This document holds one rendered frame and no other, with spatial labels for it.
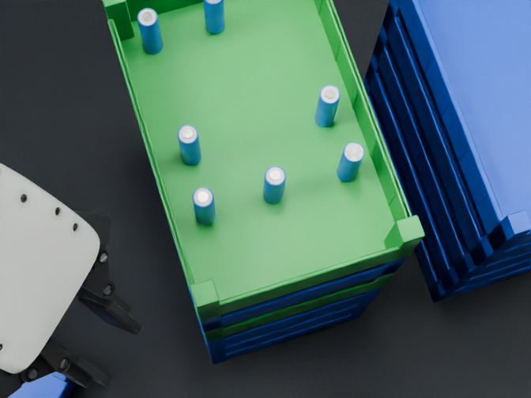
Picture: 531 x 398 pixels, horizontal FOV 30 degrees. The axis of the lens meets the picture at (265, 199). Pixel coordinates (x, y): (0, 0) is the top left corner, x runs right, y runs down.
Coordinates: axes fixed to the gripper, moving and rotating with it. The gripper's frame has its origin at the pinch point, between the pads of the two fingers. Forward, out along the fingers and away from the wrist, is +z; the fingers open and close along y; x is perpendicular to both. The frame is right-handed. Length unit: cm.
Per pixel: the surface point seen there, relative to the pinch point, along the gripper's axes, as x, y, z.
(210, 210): -9.0, -16.6, 13.5
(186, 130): -11.7, -21.3, 8.7
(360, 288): -5.4, -21.7, 35.5
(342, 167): -1.8, -25.8, 18.0
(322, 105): -4.1, -29.4, 14.1
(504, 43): 0, -51, 30
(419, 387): -10, -22, 66
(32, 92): -63, -34, 30
